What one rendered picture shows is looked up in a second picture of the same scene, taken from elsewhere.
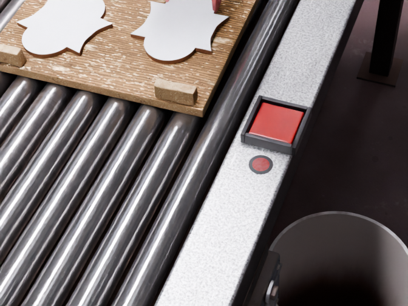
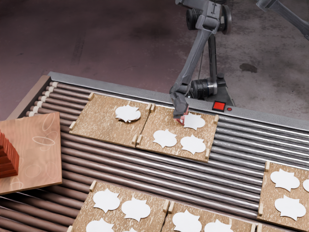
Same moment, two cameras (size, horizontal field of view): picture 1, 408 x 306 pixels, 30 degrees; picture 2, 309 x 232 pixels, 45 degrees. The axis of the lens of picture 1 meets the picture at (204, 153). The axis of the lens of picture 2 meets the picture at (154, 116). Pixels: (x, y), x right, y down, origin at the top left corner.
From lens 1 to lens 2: 2.14 m
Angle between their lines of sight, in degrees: 59
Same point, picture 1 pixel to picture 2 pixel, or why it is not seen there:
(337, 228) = not seen: hidden behind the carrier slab
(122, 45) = (199, 132)
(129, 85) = (212, 129)
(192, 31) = (194, 118)
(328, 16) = not seen: hidden behind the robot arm
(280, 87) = (206, 107)
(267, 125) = (220, 107)
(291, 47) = (192, 105)
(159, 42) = (199, 124)
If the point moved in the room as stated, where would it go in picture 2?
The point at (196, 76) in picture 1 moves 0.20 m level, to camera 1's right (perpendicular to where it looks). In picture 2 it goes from (208, 118) to (201, 95)
